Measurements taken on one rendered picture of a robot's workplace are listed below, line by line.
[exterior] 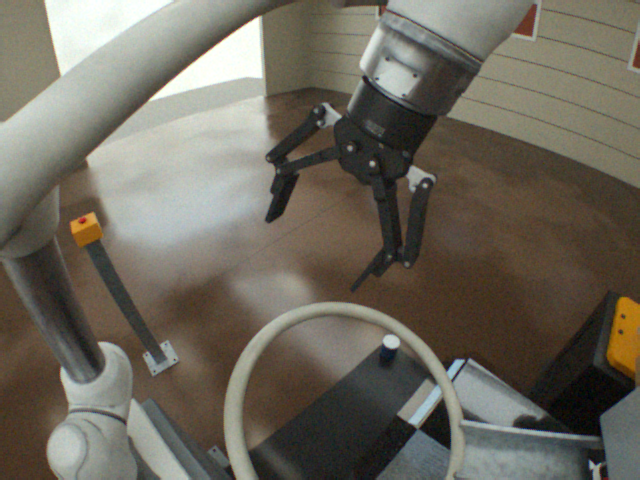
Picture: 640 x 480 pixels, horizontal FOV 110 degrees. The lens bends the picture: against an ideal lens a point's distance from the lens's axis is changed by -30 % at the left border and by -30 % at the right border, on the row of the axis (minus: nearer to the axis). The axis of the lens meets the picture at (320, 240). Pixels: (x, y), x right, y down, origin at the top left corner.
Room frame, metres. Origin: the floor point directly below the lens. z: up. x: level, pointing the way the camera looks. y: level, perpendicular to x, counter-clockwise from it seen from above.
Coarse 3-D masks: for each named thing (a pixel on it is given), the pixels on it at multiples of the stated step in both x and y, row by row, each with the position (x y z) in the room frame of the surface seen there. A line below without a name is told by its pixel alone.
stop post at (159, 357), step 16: (80, 224) 0.94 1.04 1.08; (96, 224) 0.95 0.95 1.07; (80, 240) 0.89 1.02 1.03; (96, 240) 0.94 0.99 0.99; (96, 256) 0.92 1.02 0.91; (112, 272) 0.94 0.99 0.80; (112, 288) 0.92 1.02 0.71; (128, 304) 0.94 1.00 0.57; (128, 320) 0.90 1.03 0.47; (144, 320) 0.99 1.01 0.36; (144, 336) 0.92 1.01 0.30; (160, 352) 0.94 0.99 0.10; (160, 368) 0.88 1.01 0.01
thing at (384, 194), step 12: (372, 156) 0.27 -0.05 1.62; (372, 168) 0.26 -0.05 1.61; (372, 180) 0.26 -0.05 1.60; (384, 192) 0.25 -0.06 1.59; (384, 204) 0.25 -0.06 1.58; (396, 204) 0.27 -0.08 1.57; (384, 216) 0.25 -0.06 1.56; (396, 216) 0.26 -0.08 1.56; (384, 228) 0.25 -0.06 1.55; (396, 228) 0.26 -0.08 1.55; (384, 240) 0.25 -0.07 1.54; (396, 240) 0.25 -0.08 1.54; (384, 252) 0.25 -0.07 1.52; (396, 252) 0.24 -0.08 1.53
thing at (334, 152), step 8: (344, 144) 0.28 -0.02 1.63; (352, 144) 0.27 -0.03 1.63; (320, 152) 0.29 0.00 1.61; (328, 152) 0.29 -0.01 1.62; (336, 152) 0.28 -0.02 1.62; (344, 152) 0.28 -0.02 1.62; (352, 152) 0.27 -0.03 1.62; (296, 160) 0.31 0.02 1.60; (304, 160) 0.31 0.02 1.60; (312, 160) 0.30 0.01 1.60; (320, 160) 0.30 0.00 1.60; (328, 160) 0.29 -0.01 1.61; (280, 168) 0.32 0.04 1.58; (288, 168) 0.32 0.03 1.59; (296, 168) 0.31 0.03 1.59; (304, 168) 0.31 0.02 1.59
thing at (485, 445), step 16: (480, 432) 0.18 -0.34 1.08; (496, 432) 0.17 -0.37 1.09; (512, 432) 0.16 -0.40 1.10; (528, 432) 0.15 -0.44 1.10; (544, 432) 0.14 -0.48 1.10; (480, 448) 0.15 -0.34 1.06; (496, 448) 0.14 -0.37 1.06; (512, 448) 0.13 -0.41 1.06; (528, 448) 0.12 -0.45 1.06; (544, 448) 0.11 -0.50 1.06; (560, 448) 0.10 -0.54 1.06; (576, 448) 0.09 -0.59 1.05; (592, 448) 0.08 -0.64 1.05; (464, 464) 0.12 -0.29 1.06; (480, 464) 0.11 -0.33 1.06; (496, 464) 0.11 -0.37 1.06; (512, 464) 0.10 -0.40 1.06; (528, 464) 0.09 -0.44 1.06; (544, 464) 0.08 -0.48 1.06; (560, 464) 0.07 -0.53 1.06; (576, 464) 0.06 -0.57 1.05
